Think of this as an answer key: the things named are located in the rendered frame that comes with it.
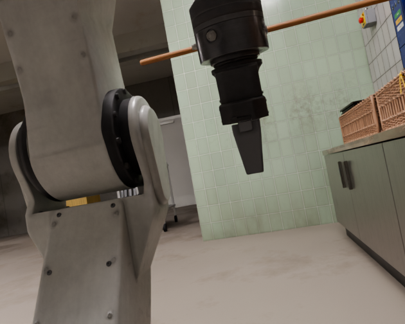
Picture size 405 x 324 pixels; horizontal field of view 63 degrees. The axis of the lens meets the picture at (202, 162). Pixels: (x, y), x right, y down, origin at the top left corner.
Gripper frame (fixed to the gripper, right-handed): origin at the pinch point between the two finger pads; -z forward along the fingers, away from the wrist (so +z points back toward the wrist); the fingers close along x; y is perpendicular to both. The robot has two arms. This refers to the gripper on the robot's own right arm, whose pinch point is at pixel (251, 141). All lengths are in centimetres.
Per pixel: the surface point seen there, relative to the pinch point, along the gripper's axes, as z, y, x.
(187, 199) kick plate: -194, 203, 686
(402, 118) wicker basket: -10, -43, 65
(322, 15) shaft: 35, -38, 126
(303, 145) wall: -42, -31, 237
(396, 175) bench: -26, -38, 61
